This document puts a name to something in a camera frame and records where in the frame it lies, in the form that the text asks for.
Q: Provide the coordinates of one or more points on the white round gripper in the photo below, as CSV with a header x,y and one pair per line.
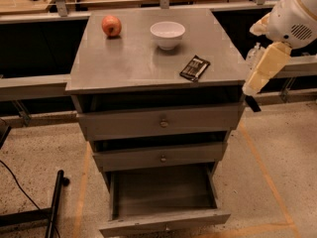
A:
x,y
290,19

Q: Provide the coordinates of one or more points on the black rxbar chocolate wrapper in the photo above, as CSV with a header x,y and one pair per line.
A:
x,y
195,68

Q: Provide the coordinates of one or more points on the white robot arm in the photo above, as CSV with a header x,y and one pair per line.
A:
x,y
290,25

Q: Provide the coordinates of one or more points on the grey metal drawer cabinet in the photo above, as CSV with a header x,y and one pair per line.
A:
x,y
131,72

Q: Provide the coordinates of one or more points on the top grey drawer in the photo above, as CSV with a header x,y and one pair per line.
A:
x,y
159,121

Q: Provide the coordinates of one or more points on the middle grey drawer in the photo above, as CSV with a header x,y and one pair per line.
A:
x,y
131,159

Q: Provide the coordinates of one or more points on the bottom grey open drawer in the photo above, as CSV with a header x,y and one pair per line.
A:
x,y
153,200

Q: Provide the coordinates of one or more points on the clear sanitizer pump bottle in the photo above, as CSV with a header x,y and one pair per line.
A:
x,y
254,55

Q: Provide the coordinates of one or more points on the white ceramic bowl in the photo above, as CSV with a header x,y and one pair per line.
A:
x,y
167,35

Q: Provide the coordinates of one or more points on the red apple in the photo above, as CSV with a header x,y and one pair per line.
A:
x,y
111,26

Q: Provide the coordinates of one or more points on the grey metal right rail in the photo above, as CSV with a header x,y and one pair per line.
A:
x,y
299,66

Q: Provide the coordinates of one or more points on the grey metal rail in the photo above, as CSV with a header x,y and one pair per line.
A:
x,y
299,66
33,87

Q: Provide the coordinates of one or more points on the grey metal left rail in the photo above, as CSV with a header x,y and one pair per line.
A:
x,y
33,87

